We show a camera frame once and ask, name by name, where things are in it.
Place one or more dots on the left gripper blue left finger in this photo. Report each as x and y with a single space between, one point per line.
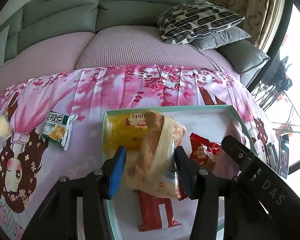
117 166

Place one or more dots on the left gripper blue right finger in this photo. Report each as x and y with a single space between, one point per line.
183 166

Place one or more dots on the red round-logo snack packet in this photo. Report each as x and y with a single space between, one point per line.
204 151

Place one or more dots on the orange beige snack packet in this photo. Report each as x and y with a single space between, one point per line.
153 170

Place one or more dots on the yellow snack packet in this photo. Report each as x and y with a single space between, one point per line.
125 130

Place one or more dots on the red wafer packet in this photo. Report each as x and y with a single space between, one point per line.
156 213

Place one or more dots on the green walnut cookie packet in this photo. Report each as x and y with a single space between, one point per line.
58 128

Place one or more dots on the smartphone on stand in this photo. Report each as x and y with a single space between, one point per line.
279 159

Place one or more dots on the green rimmed white tray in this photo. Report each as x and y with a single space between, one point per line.
211 122

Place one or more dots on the pink floral cartoon blanket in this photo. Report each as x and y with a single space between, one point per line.
30 164

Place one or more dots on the pale yellow round snack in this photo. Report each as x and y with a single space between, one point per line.
5 127

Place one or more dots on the pink sofa seat cover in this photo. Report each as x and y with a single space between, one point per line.
115 46

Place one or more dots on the grey pillow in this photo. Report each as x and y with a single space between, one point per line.
220 39

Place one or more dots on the black white patterned pillow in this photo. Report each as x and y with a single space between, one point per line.
186 22

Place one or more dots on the patterned curtain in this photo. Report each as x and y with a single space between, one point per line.
262 18

